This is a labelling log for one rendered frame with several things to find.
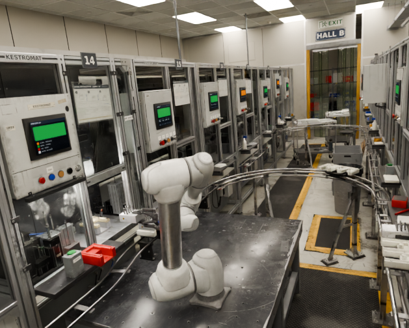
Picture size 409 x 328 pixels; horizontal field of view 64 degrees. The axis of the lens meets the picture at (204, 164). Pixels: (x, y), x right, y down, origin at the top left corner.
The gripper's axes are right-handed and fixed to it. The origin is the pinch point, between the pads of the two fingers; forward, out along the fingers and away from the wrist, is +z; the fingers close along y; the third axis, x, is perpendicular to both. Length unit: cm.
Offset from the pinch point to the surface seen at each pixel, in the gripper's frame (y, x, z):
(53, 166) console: 42, 40, 18
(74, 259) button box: -3.5, 48.9, 4.7
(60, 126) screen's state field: 62, 33, 16
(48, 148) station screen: 53, 43, 16
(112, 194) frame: 3.4, -24.2, 40.1
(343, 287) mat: -101, -115, -119
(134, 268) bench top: -36.2, 2.7, 5.8
